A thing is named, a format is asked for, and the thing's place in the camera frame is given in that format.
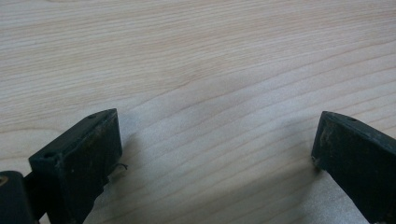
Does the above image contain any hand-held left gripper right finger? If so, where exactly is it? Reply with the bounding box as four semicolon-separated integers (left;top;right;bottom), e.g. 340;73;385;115
310;110;396;224

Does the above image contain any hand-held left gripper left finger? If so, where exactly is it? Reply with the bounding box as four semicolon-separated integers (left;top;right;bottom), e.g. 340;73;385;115
28;107;123;224

